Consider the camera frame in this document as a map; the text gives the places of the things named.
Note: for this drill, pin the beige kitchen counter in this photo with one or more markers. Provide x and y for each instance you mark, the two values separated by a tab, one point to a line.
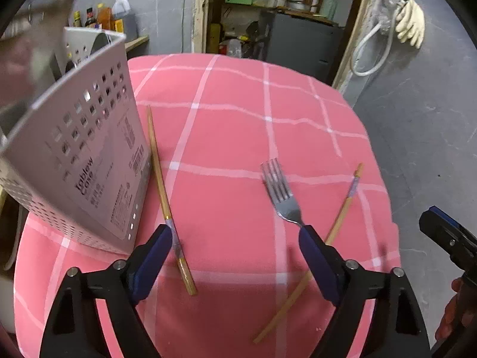
136	43

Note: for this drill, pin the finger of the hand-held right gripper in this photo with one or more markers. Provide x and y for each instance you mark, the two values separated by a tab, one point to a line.
447	235

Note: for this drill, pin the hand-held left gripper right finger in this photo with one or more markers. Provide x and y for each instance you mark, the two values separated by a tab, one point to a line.
320	264

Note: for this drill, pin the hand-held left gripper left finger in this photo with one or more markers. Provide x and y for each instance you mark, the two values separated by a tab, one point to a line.
152	264

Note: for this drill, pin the orange sauce bottle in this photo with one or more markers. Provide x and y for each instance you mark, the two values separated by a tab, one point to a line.
105	16

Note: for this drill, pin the bamboo chopstick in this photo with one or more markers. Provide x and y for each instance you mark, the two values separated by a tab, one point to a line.
341	220
158	164

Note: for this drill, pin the large dark jug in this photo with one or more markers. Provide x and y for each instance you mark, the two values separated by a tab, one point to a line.
125	16

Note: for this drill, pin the grey cabinet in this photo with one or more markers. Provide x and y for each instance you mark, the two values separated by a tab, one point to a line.
298	41

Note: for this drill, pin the metal pot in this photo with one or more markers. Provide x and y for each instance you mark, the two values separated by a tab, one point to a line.
297	5

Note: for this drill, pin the dark round utensil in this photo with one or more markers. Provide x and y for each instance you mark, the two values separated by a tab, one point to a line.
98	43

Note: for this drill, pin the pale green container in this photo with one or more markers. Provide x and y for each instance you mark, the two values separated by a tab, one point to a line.
328	7

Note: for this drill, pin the blurred grey metal object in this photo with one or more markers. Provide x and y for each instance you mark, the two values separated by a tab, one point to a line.
48	7

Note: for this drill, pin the pink checked tablecloth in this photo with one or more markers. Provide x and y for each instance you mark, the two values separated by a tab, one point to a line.
231	138

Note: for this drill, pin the cream rubber gloves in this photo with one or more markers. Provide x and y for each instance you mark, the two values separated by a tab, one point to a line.
411	22

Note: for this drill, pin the dark bottle yellow cap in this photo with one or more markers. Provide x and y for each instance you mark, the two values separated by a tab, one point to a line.
76	19

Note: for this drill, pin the dark bottle red cap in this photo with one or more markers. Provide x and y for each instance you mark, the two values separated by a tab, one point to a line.
90	18

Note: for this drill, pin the metal fork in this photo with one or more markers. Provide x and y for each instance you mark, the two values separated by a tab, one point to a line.
287	205

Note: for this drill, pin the person's right hand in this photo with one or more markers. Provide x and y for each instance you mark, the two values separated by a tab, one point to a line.
452	309

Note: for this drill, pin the white perforated utensil holder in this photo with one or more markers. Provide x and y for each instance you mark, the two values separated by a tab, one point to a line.
93	138

